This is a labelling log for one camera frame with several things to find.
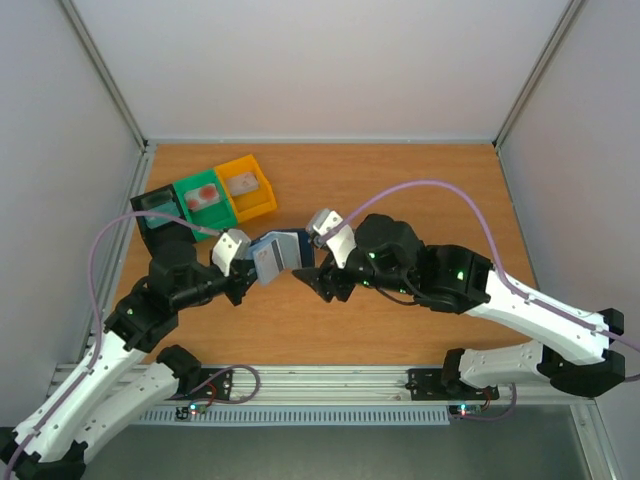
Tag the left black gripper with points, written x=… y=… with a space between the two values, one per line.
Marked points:
x=241 y=269

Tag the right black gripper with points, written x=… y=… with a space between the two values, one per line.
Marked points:
x=335 y=281

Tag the grey striped credit card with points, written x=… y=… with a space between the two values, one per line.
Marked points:
x=268 y=260

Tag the blue card holder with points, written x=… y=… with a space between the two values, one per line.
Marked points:
x=295 y=246

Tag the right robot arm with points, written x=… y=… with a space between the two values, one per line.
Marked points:
x=568 y=349

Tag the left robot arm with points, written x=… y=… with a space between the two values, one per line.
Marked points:
x=66 y=433

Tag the red white card in bin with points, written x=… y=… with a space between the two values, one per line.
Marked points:
x=202 y=197

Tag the card in yellow bin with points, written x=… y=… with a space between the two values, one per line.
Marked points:
x=242 y=184

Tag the teal card in black bin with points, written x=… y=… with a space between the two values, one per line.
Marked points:
x=158 y=216

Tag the yellow plastic bin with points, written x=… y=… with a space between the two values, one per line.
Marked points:
x=251 y=194

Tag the green plastic bin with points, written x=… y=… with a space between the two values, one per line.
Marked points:
x=217 y=217

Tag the black plastic bin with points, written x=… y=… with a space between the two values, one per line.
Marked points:
x=157 y=230

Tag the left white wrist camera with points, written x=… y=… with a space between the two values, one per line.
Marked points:
x=232 y=245

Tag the aluminium front rail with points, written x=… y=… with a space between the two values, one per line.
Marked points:
x=299 y=385

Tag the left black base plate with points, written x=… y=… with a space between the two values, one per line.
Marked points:
x=213 y=381

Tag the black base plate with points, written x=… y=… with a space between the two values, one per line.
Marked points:
x=425 y=384
x=213 y=381

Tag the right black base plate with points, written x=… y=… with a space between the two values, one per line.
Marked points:
x=425 y=384

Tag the grey slotted cable duct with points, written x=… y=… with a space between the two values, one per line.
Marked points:
x=293 y=416

